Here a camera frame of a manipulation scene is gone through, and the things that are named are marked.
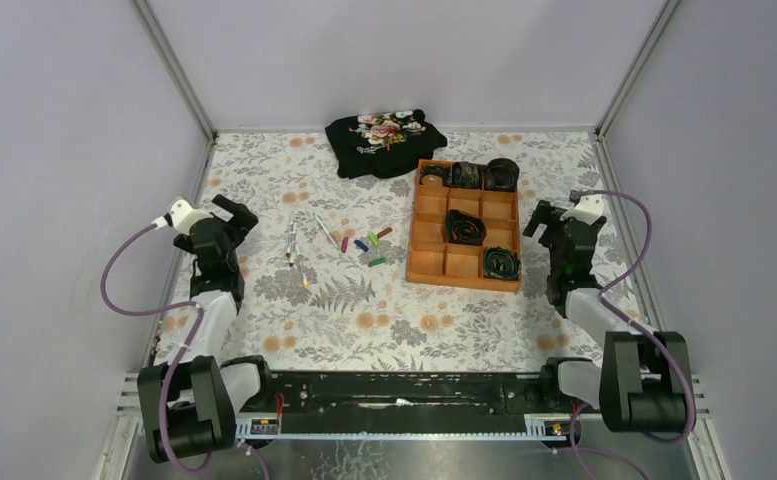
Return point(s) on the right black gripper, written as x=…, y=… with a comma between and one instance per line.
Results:
x=553, y=224

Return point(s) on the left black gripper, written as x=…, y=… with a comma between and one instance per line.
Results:
x=224, y=221

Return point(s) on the white pen light green cap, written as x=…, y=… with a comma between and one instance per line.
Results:
x=327, y=232

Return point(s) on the white pen blue cap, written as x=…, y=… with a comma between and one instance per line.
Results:
x=291, y=233

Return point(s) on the white pen magenta cap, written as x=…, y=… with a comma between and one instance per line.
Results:
x=298, y=262

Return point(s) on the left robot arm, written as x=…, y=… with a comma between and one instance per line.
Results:
x=190, y=400

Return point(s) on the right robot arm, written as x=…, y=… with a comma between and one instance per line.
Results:
x=643, y=384

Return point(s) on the brown pen cap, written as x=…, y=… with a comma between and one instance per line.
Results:
x=384, y=232

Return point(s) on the dark green pen cap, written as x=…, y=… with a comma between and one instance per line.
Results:
x=375, y=262

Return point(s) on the rolled black belt top right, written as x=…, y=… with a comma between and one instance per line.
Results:
x=501, y=175

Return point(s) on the rolled black belt bottom right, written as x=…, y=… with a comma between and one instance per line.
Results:
x=501, y=264

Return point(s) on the orange wooden compartment tray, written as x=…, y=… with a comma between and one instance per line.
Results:
x=434, y=261

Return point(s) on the rolled black belt top middle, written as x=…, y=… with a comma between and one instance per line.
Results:
x=466, y=175

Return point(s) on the small item in tray corner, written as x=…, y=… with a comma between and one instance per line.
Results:
x=435, y=175

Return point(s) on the black floral folded shirt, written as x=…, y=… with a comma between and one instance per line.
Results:
x=383, y=145

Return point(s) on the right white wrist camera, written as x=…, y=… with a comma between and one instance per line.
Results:
x=586, y=207

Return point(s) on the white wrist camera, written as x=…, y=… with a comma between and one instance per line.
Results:
x=586, y=207
x=180, y=215

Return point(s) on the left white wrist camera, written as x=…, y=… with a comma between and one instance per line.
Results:
x=180, y=215

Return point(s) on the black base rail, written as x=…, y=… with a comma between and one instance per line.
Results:
x=390, y=405

